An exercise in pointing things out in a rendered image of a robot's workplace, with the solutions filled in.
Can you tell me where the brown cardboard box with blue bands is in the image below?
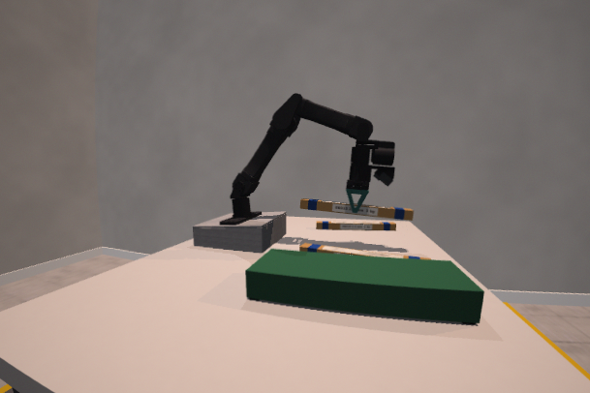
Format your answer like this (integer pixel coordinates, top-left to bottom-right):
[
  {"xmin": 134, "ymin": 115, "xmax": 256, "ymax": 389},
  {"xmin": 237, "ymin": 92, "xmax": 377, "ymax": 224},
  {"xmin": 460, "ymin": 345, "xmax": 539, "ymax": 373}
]
[{"xmin": 300, "ymin": 198, "xmax": 414, "ymax": 221}]

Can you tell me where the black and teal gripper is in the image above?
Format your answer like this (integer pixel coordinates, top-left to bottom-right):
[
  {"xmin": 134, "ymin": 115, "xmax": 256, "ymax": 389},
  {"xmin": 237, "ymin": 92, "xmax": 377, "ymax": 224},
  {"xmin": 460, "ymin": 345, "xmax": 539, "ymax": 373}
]
[{"xmin": 346, "ymin": 163, "xmax": 369, "ymax": 213}]

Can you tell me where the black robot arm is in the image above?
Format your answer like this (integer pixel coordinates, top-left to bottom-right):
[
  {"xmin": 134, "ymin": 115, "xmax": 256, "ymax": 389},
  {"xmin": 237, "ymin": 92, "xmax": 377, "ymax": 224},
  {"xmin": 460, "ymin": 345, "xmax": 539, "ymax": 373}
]
[{"xmin": 220, "ymin": 93, "xmax": 395, "ymax": 225}]

